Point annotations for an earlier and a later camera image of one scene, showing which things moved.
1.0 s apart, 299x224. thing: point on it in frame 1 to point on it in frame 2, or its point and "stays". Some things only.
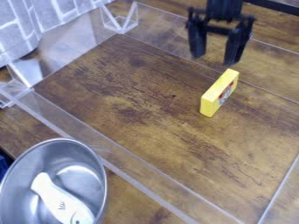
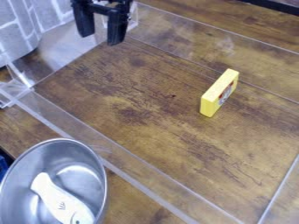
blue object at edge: [5, 168] stays
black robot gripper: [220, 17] to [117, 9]
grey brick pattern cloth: [25, 18] stays
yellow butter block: [220, 92] stays
